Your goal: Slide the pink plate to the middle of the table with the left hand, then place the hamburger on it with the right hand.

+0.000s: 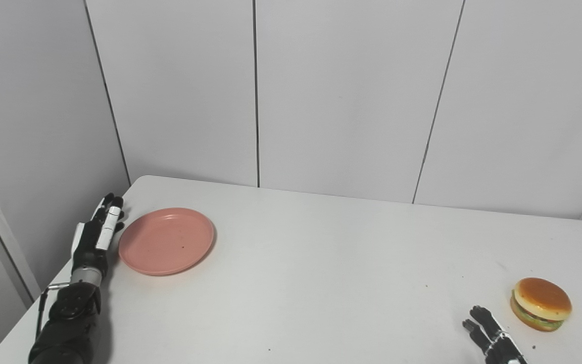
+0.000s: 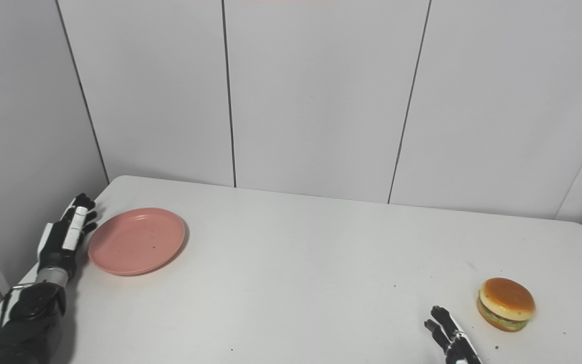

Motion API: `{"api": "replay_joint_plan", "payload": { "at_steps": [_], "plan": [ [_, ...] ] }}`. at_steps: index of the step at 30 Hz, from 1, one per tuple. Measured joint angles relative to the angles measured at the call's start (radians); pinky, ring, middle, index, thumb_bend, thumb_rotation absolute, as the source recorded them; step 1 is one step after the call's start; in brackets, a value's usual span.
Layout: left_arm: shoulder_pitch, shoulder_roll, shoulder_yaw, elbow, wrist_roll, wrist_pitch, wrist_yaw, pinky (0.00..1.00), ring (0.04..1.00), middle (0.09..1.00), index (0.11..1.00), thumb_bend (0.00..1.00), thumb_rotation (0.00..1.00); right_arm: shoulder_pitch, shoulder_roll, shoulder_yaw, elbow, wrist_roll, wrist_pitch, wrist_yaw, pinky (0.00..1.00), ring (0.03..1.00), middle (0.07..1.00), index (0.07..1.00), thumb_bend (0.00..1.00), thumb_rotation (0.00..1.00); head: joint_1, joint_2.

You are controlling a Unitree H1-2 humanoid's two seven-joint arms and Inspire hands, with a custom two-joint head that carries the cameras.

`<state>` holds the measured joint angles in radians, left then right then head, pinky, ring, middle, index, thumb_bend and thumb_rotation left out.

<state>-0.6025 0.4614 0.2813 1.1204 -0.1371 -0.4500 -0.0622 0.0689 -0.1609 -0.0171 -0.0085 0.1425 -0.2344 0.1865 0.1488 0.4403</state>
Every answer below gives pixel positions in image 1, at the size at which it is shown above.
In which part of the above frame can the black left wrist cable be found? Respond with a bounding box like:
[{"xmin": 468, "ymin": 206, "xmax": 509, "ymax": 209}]
[{"xmin": 35, "ymin": 283, "xmax": 71, "ymax": 340}]

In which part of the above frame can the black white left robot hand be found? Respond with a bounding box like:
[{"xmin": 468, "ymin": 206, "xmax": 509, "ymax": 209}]
[{"xmin": 71, "ymin": 193, "xmax": 125, "ymax": 272}]

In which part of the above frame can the pink round plate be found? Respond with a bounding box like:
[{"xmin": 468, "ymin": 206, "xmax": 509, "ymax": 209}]
[{"xmin": 118, "ymin": 207, "xmax": 216, "ymax": 277}]

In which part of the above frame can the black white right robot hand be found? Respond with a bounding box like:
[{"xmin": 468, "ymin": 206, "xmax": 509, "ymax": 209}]
[{"xmin": 462, "ymin": 305, "xmax": 529, "ymax": 364}]

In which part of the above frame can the toy hamburger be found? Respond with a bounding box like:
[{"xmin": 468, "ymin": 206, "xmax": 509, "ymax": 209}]
[{"xmin": 510, "ymin": 277, "xmax": 573, "ymax": 333}]

